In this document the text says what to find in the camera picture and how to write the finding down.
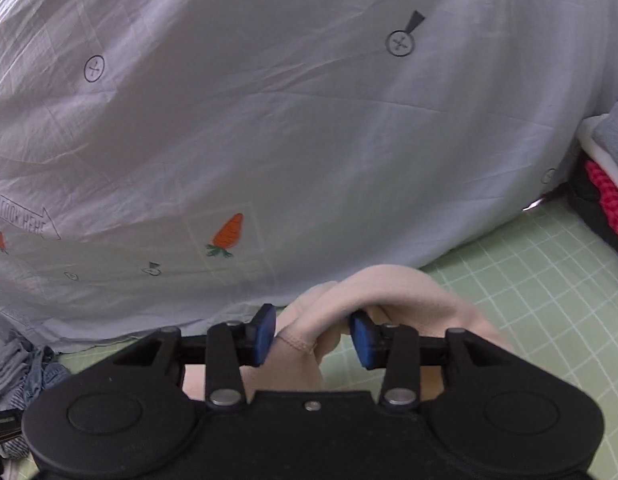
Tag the beige long-sleeve garment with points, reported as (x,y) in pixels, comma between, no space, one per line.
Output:
(311,326)

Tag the white folded garment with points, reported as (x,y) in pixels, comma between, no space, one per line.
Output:
(584,135)

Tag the red knitted garment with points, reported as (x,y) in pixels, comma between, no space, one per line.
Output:
(608,193)

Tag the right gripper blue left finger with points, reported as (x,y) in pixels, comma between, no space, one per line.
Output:
(232,345)

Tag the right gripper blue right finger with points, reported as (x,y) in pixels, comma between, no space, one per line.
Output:
(394,349)

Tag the light blue carrot-print sheet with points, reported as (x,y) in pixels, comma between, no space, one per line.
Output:
(169,162)

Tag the grey crumpled garment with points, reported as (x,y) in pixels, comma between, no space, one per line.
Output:
(19,368)

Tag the grey folded garment on stack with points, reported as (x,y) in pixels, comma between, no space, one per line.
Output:
(606,134)

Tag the blue denim jeans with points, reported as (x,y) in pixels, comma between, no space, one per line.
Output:
(44,372)

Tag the black folded garment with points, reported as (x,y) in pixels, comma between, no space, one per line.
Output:
(585,198)

